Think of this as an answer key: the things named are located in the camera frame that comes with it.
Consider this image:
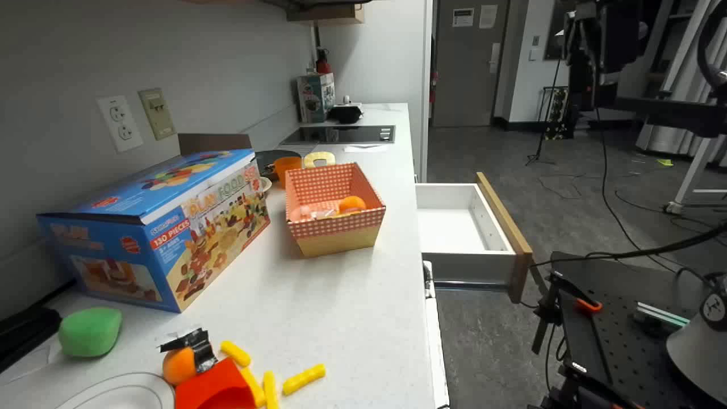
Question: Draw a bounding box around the white drawer with wooden front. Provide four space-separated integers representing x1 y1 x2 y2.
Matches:
413 170 536 304

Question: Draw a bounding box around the peach toy food piece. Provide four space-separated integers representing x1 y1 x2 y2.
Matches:
290 201 344 222

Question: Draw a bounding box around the green ball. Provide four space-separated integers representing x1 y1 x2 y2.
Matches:
56 304 126 361

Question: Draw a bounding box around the teal and white pen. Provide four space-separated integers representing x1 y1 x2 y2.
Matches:
634 299 693 330

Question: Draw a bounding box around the orange cup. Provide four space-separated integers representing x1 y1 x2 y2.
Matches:
271 154 305 188

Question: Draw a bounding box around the black round gauge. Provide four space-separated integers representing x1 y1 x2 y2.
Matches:
699 271 727 331

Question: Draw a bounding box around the beige light switch plate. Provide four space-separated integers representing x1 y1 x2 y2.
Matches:
137 86 178 143

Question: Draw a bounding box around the red bottle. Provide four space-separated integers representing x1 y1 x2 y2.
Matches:
313 47 336 78

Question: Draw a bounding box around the black clamp with orange handle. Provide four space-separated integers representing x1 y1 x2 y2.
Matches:
529 271 609 358

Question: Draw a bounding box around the white bowl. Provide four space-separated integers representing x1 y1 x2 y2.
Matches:
54 370 178 409

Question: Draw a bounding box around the blue toy set box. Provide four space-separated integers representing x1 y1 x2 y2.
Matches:
34 148 272 314

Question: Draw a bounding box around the black and white toy piece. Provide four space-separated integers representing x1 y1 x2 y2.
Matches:
159 328 221 374

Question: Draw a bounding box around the black floor cable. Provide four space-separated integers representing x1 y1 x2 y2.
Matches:
598 134 727 269

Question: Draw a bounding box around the red toy fries container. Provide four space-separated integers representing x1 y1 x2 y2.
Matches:
176 356 260 409

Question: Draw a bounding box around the yellow round toy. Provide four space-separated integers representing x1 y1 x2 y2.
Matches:
301 149 339 170

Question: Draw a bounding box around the white wall outlet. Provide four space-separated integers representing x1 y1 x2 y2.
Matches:
95 93 146 154

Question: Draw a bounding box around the yellow toy fry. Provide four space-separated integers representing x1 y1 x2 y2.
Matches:
280 361 330 398
260 370 283 409
242 366 268 407
218 339 255 370

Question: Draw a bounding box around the grey metal stand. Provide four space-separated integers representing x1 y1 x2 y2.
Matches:
634 0 727 218

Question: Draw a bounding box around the black pot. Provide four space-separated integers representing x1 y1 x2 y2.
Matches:
326 96 367 124

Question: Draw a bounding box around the black perforated breadboard table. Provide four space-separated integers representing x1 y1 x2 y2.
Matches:
554 248 727 409

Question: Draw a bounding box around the grey door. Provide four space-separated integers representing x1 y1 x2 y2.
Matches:
429 0 511 127

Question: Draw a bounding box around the orange toy fruit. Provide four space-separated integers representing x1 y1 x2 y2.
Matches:
161 346 201 387

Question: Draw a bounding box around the black tripod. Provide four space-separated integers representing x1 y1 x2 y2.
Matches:
527 14 601 165

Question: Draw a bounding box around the orange toy ball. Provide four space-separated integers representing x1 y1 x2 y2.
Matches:
336 194 369 216

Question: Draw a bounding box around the dark grey plate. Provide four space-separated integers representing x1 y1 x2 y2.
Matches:
255 148 305 180

